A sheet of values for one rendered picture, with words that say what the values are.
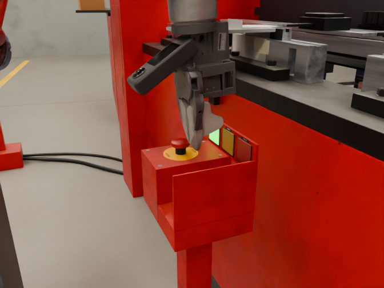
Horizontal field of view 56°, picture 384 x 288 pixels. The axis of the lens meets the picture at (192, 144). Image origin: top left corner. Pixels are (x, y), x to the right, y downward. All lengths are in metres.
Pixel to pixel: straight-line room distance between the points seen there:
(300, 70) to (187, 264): 0.55
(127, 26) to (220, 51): 1.31
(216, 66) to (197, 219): 0.26
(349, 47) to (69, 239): 1.46
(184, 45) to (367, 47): 0.72
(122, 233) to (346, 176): 1.34
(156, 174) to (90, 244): 1.18
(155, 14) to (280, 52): 0.99
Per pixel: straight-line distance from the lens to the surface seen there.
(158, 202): 0.70
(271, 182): 0.92
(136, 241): 1.80
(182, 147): 0.71
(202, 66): 0.56
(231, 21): 1.12
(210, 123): 0.60
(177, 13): 0.55
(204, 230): 0.66
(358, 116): 0.72
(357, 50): 1.19
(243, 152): 0.67
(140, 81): 0.53
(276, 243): 0.97
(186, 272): 0.80
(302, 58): 0.97
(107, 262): 1.71
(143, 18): 1.89
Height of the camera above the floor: 1.07
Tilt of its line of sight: 22 degrees down
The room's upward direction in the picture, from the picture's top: straight up
